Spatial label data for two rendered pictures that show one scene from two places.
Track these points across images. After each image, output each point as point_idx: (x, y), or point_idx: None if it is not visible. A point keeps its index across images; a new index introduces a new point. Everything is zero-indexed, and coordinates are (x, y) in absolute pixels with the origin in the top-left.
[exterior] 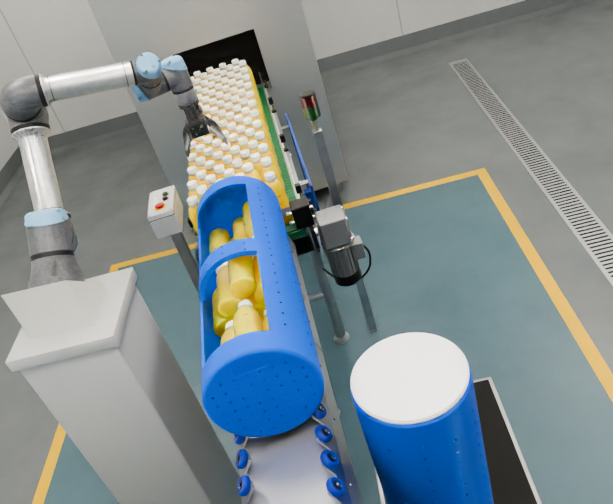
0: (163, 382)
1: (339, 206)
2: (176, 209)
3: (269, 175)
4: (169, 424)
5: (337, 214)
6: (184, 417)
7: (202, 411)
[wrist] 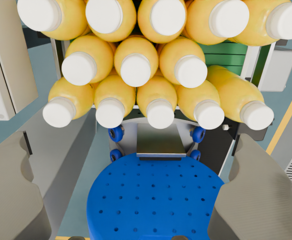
0: (57, 207)
1: None
2: (10, 78)
3: (257, 129)
4: (65, 207)
5: (280, 78)
6: (71, 175)
7: (78, 135)
